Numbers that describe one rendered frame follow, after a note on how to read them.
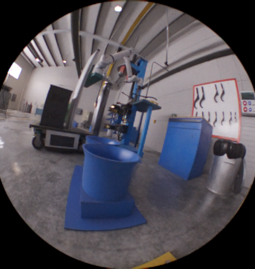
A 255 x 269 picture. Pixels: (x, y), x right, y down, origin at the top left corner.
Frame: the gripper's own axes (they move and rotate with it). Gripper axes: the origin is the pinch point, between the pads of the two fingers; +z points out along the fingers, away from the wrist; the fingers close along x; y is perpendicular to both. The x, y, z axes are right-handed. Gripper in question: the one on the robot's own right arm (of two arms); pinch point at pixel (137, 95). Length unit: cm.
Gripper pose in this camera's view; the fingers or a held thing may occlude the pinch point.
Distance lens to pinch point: 169.4
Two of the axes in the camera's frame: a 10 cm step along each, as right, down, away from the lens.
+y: -9.6, -2.2, -1.5
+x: 1.4, 0.7, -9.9
